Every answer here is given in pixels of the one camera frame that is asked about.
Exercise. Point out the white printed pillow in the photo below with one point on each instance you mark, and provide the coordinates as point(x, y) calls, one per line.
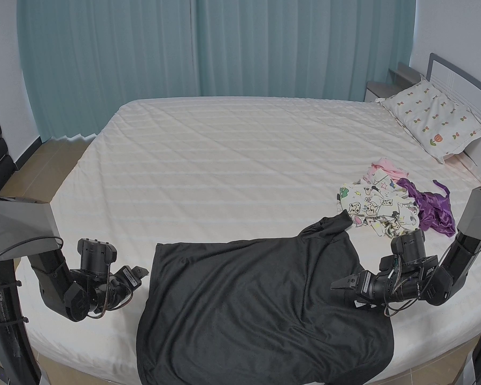
point(433, 118)

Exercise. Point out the pink garment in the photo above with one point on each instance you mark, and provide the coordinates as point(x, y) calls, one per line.
point(387, 166)

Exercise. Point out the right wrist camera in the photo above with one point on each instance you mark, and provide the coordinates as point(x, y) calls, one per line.
point(409, 247)

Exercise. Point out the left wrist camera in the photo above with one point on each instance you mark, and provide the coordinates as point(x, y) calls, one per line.
point(98, 255)

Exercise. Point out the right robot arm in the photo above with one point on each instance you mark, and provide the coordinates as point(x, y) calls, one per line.
point(441, 283)

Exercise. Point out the grey bedside table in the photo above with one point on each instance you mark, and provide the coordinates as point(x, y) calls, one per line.
point(379, 90)

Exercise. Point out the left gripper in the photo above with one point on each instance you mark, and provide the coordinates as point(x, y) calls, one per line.
point(131, 281)

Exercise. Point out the bed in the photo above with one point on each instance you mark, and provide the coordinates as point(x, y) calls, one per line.
point(224, 154)

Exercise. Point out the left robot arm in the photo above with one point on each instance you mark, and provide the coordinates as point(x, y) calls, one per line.
point(56, 271)

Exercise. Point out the purple garment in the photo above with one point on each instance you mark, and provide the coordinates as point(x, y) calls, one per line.
point(435, 211)

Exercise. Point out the blue-green curtain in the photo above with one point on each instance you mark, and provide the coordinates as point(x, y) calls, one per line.
point(304, 34)
point(104, 54)

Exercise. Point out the white printed pyjama garment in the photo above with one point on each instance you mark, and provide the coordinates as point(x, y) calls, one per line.
point(372, 207)

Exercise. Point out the black T-shirt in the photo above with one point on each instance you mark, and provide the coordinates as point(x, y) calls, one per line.
point(244, 295)

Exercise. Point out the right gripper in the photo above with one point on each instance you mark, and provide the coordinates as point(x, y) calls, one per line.
point(368, 283)

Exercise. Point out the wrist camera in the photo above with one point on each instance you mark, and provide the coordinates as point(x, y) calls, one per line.
point(409, 247)
point(98, 255)

